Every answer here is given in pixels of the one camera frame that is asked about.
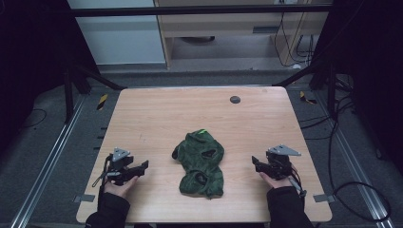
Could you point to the white cabinet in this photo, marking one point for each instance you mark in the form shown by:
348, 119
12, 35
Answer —
117, 38

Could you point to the yellow black striped tape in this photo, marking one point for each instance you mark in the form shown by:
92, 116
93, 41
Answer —
102, 102
306, 98

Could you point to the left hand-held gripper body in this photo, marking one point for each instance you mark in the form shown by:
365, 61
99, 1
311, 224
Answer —
119, 161

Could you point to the dark green garment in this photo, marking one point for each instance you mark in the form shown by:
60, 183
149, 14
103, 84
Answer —
201, 164

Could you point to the black curtain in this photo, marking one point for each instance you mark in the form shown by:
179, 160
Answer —
370, 79
31, 63

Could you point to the person's left hand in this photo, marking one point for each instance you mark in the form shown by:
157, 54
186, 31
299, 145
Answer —
120, 188

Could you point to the grey metal table bracket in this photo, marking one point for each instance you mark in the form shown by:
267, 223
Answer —
323, 198
84, 198

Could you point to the black horizontal frame bar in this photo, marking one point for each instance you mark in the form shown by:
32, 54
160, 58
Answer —
190, 11

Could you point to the black metal stand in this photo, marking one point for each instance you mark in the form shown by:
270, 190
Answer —
320, 79
79, 85

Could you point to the light wooden desk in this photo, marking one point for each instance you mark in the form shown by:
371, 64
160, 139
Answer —
221, 31

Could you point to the aluminium floor rail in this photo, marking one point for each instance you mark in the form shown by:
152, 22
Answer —
358, 171
47, 161

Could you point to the person's right hand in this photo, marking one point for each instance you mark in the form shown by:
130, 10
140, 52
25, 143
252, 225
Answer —
277, 182

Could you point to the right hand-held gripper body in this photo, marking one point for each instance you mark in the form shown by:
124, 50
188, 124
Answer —
280, 163

